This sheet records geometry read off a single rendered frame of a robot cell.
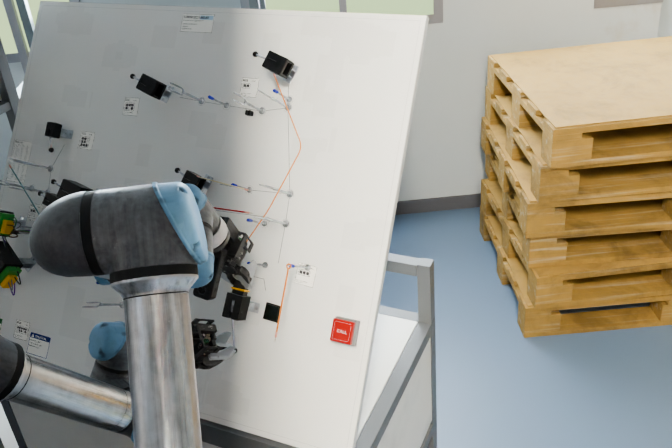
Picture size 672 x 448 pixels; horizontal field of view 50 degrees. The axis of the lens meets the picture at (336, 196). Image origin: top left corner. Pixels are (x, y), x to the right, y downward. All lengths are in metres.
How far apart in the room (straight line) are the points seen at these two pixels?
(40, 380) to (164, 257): 0.40
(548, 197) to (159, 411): 2.24
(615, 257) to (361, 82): 1.84
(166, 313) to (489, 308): 2.65
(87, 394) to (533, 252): 2.19
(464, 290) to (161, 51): 2.11
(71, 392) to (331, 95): 0.88
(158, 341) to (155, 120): 1.08
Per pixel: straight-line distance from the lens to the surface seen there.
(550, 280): 3.17
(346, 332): 1.62
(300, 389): 1.71
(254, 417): 1.77
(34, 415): 2.40
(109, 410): 1.38
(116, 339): 1.49
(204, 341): 1.61
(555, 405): 3.07
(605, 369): 3.26
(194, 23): 1.99
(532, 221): 3.03
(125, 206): 0.98
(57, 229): 1.00
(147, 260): 0.96
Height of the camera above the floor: 2.15
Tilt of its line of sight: 29 degrees down
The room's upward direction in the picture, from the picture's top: 5 degrees counter-clockwise
